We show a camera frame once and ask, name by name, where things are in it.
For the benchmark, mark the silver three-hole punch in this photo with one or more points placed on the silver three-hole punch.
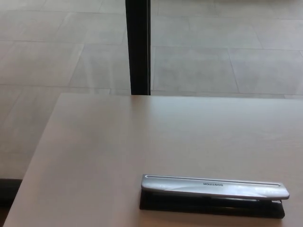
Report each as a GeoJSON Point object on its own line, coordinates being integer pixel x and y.
{"type": "Point", "coordinates": [213, 189]}

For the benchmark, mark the black vertical window frame post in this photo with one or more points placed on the black vertical window frame post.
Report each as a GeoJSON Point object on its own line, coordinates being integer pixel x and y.
{"type": "Point", "coordinates": [138, 47]}

